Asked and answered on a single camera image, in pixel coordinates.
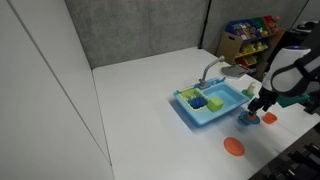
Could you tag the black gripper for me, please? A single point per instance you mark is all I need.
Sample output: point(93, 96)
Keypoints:
point(265, 100)

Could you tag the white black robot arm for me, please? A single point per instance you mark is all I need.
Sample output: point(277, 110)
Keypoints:
point(295, 70)

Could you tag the blue toy sink basin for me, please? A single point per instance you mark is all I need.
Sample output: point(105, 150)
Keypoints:
point(232, 98)

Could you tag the green soap dispenser bottle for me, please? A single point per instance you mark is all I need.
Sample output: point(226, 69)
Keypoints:
point(249, 92)

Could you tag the small orange cup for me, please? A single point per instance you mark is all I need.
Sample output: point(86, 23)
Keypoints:
point(251, 117)

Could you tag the blue saucer plate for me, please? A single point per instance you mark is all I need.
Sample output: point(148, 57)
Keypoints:
point(243, 119)

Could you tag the grey metal dustpan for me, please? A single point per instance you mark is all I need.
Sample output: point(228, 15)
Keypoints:
point(234, 71)

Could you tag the lime green cube cup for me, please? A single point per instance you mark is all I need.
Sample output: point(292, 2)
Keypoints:
point(215, 104)

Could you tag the wooden toy storage shelf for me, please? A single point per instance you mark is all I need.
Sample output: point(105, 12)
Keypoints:
point(250, 42)

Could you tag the orange toy plate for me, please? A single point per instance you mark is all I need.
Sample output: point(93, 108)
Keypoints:
point(234, 146)

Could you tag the grey toy faucet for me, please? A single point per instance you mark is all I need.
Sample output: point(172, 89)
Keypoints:
point(203, 84)

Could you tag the yellow-green dish rack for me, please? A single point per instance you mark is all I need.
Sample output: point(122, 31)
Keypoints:
point(191, 93)

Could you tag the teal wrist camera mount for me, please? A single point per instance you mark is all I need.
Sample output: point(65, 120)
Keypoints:
point(285, 101)

